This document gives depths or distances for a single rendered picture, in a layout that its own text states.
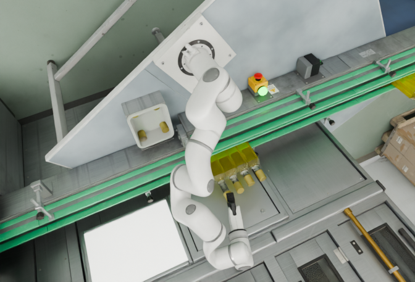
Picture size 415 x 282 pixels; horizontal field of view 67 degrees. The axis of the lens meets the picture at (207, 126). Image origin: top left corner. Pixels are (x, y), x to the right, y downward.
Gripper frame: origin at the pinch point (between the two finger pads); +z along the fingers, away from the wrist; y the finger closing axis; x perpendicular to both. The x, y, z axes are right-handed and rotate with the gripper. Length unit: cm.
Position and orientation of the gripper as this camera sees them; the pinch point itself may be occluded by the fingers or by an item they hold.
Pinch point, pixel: (230, 199)
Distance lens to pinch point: 140.8
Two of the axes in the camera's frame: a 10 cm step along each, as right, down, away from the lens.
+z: -1.4, -7.5, 6.4
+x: -9.9, 1.5, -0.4
